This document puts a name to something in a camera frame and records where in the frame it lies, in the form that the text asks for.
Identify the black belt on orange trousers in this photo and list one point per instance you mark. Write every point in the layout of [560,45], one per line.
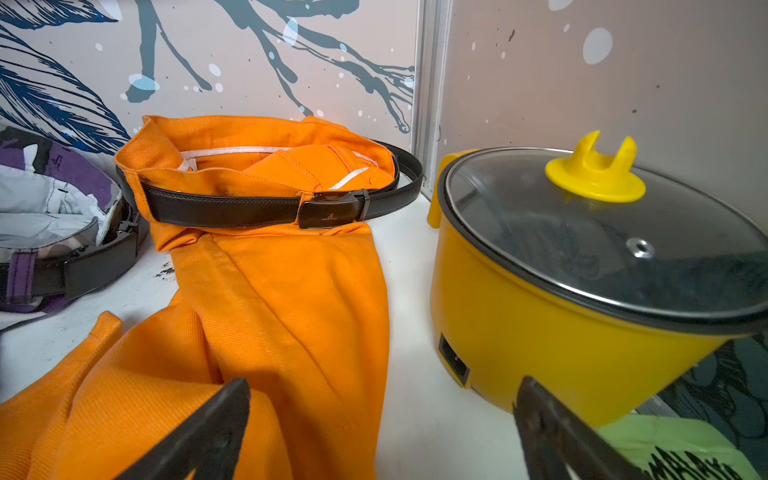
[240,207]

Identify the glass lid with yellow knob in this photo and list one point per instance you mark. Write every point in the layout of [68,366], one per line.
[678,258]

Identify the orange trousers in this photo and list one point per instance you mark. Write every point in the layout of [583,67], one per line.
[300,314]

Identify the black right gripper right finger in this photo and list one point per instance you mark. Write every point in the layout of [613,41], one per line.
[556,443]

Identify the yellow cooking pot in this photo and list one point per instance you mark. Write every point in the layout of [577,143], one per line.
[492,329]

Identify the green snack packet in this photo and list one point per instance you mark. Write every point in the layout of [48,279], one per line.
[676,448]

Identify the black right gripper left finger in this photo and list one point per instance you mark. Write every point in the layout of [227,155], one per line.
[206,445]

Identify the black belt on camouflage trousers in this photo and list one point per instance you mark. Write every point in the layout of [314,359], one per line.
[27,277]

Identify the purple camouflage trousers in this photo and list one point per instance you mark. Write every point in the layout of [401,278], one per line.
[53,200]

